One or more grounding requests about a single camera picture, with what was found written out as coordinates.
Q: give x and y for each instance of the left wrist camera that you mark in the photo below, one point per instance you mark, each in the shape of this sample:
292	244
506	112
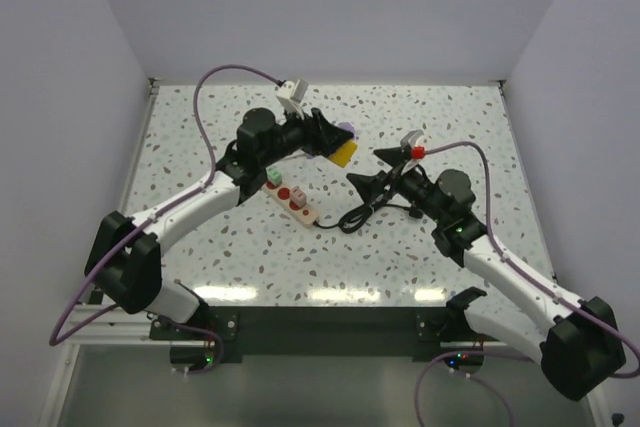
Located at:
291	95

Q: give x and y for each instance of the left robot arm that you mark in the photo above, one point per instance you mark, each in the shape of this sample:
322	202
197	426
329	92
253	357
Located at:
125	260

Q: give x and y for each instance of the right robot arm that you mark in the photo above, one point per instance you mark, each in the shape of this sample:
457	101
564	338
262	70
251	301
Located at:
575	341

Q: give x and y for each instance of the pink brown USB charger plug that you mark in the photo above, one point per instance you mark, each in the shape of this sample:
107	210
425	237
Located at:
298	198

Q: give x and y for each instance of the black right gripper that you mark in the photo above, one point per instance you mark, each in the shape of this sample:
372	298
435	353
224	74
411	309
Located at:
371	186

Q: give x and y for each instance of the purple power strip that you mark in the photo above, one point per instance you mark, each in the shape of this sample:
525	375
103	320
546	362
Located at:
349	127

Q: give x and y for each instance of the yellow cube socket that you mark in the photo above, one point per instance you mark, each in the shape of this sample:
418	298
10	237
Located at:
343	155

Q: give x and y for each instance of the green USB charger plug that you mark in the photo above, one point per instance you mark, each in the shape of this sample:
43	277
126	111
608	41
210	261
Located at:
274	176

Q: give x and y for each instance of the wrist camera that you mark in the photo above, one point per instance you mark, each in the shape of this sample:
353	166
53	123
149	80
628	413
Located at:
291	95
412	144

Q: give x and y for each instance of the beige power strip red sockets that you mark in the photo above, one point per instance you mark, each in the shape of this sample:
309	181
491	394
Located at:
306	216

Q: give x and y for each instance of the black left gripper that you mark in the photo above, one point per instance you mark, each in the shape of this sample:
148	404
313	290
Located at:
321	138

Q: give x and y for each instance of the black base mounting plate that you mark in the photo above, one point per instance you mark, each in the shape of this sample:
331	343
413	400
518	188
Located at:
419	333

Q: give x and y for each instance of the aluminium rail frame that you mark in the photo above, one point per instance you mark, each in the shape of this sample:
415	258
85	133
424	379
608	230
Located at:
259	258

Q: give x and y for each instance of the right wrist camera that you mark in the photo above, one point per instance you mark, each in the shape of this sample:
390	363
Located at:
412	144

